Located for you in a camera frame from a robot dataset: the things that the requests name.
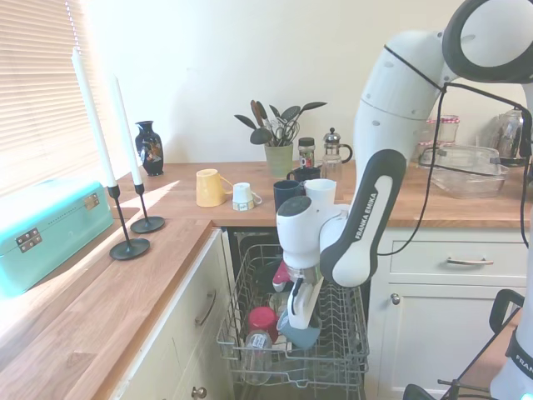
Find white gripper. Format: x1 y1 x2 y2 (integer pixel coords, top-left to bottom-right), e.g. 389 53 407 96
302 277 325 331

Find grey blue mug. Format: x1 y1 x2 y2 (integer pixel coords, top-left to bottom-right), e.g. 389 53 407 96
276 310 321 350

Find red mug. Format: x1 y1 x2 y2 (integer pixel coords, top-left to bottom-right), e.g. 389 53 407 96
248 307 280 343

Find built-in dishwasher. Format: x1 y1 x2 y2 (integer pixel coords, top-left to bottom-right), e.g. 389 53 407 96
220 227 371 400

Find navy mug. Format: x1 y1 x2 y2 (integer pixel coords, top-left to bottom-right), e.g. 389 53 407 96
286 166 321 183
272 179 307 213

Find small white printed mug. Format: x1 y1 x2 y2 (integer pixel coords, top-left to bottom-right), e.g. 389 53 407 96
232 182 264 212

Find yellow mug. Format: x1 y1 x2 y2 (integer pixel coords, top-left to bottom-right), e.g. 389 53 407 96
195 168 234 208

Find pink plastic item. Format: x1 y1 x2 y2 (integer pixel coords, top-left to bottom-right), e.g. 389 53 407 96
271 261 292 293

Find white door cabinet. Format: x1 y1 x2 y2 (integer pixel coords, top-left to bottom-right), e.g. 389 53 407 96
368 227 533 400

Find clear drinking glass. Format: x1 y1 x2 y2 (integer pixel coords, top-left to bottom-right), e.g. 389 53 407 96
320 158 345 184

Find white drawer cabinet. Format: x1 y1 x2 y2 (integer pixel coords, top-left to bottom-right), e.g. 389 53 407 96
112 228 238 400

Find green utensil holder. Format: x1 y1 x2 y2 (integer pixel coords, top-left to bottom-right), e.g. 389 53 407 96
264 142 295 179

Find spice jar black lid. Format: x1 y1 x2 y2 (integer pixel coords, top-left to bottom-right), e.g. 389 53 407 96
297 137 316 170

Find glass French press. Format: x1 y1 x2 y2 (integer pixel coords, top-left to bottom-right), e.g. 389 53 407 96
322 127 354 168

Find black ladle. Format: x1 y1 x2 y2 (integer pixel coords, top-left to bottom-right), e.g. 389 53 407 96
249 127 276 148

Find black candlestick holder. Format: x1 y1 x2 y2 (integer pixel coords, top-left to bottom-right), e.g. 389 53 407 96
130 182 166 234
107 185 151 262

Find black slotted spoon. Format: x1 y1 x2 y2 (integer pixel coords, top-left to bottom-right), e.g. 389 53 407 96
281 104 301 126

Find black spatula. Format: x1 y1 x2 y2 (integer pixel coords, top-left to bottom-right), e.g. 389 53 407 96
296 101 329 122

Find clear container black clips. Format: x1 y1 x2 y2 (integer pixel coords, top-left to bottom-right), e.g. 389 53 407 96
418 143 510 199

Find glass jar red lid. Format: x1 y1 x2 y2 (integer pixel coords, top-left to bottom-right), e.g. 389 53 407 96
426 115 461 145

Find dark blue vase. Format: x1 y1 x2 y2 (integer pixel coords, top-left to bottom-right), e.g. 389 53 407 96
135 120 165 176

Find shorter white candle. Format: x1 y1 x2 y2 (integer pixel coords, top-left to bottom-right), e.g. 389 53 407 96
111 73 143 186

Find glass kettle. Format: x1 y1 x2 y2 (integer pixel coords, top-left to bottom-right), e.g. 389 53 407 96
485 107 533 168

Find turquoise metal box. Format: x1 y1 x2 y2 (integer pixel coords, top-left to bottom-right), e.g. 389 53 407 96
0 179 116 299

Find tall white candle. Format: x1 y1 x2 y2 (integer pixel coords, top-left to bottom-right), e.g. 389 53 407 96
71 46 117 188

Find beige window blind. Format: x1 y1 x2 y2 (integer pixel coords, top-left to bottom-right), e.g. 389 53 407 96
0 0 103 199

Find wire dishwasher rack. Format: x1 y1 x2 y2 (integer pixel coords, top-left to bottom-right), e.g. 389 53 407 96
215 243 370 393

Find metal drawer handle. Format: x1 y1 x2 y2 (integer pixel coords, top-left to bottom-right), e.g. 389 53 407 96
194 289 217 327

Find metal cabinet handle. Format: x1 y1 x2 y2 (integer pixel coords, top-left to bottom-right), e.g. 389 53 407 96
446 257 495 267

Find black camera stand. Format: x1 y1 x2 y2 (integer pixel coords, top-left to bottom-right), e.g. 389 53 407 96
403 289 526 400

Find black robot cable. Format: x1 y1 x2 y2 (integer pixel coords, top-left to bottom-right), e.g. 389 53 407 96
379 44 533 258

